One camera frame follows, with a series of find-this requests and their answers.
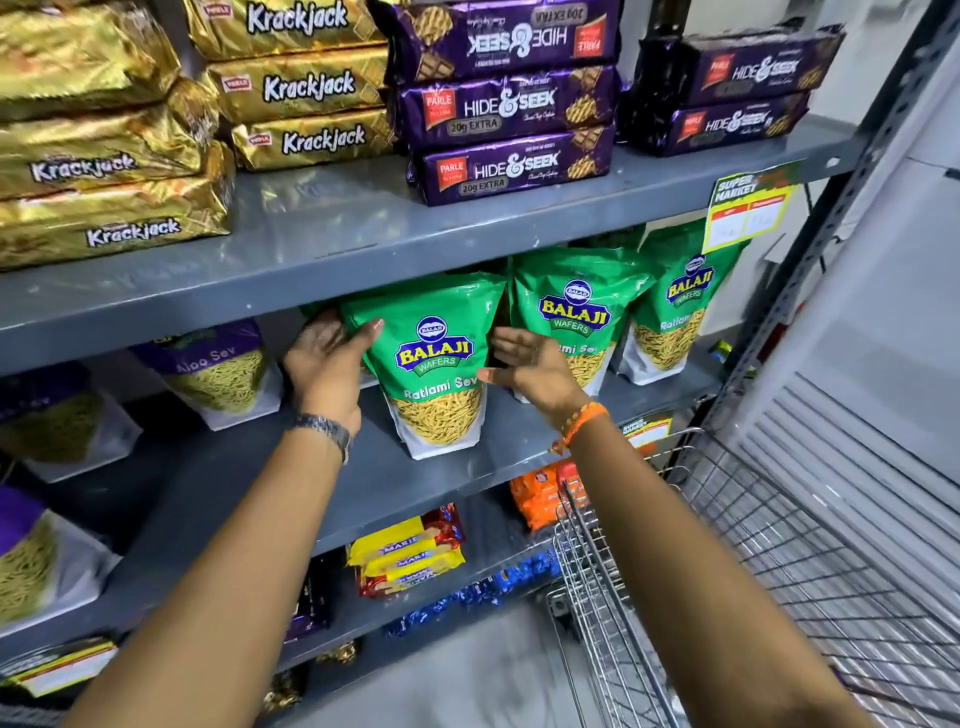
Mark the person's left forearm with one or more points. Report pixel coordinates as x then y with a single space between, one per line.
225 592

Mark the yellow red biscuit packet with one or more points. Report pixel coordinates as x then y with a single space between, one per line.
420 561
409 532
409 581

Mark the person's left hand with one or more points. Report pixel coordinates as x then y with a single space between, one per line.
326 371

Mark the purple biscuit packet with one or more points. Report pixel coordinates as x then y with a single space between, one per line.
750 67
502 34
517 165
720 124
510 105

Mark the orange thread wristband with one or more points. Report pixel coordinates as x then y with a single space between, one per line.
581 421

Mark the orange snack packet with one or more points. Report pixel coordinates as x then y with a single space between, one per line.
540 495

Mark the grey metal shelf rack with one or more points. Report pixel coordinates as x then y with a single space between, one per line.
337 225

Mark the white louvred cabinet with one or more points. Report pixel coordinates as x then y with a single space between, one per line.
870 375

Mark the person's right thumb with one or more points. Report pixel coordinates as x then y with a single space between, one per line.
517 339

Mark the row of blue biscuit packets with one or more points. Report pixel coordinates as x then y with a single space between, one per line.
480 589

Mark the purple snack pouch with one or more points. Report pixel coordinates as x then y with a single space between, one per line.
214 371
56 420
41 562

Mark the gold wrapped packet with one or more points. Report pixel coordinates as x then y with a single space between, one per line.
339 652
283 690

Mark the yellow shelf price label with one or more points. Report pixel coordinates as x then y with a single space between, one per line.
67 667
649 431
750 206

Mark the person's right hand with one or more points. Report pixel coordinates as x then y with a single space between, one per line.
544 375

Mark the stack of gold cracker packets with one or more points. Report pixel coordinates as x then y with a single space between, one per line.
112 165

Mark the person's left thumb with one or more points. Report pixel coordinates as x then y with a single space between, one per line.
367 334

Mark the person's right forearm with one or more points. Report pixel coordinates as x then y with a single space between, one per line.
697 600

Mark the dark purple chocolate packet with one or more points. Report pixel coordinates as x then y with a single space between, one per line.
311 600

